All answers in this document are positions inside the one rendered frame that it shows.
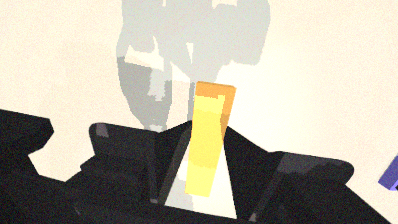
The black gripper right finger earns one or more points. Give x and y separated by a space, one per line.
254 172

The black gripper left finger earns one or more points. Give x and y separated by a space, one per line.
163 152

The yellow bar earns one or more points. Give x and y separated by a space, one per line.
212 108

